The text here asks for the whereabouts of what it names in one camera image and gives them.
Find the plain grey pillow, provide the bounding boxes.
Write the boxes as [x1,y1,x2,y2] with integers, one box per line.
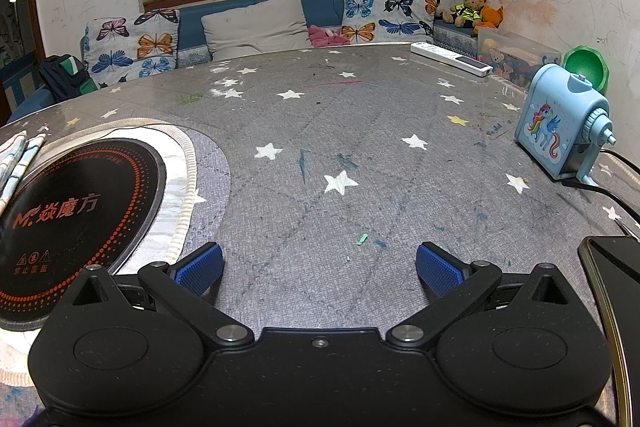
[201,0,314,62]

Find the orange plush toy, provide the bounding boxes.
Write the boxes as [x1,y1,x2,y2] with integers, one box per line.
[472,5,505,36]

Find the black smartphone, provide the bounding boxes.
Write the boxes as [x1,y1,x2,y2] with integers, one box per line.
[577,235,640,427]

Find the butterfly print cushion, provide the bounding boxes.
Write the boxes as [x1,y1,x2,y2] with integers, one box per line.
[341,0,437,46]
[80,8,181,89]

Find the folded blue striped cloth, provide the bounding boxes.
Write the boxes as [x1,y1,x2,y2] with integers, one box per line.
[0,130,47,216]

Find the grey star-print tablecloth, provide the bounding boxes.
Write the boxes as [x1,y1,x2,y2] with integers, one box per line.
[0,41,640,427]

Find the clear plastic toy box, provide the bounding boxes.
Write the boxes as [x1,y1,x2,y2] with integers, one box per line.
[477,29,564,90]

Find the brown teddy bear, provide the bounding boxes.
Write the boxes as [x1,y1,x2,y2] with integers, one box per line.
[452,0,489,30]

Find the green plastic bowl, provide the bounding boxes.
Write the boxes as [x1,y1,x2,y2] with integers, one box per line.
[562,45,611,98]

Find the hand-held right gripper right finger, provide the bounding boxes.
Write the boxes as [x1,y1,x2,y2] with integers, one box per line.
[386,241,577,351]

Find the black round induction cooktop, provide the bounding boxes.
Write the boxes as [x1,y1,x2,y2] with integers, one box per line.
[0,138,167,333]

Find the white marble cooktop ring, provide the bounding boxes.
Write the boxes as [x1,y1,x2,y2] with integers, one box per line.
[0,119,197,348]

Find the black power cable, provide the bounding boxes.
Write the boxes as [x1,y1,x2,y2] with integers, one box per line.
[559,149,640,221]

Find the blue unicorn pencil sharpener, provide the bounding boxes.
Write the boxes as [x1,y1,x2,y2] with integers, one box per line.
[514,63,617,188]

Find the blue sofa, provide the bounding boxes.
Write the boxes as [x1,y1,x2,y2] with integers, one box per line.
[4,0,482,124]

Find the black and green backpack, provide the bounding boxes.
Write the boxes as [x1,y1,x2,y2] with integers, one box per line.
[37,54,99,104]

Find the pink cloth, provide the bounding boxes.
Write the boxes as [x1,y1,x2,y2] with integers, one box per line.
[307,24,351,49]

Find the white remote control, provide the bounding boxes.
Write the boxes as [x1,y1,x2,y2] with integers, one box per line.
[410,41,494,78]

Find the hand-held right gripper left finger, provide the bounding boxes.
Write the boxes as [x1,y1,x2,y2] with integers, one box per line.
[64,241,255,351]

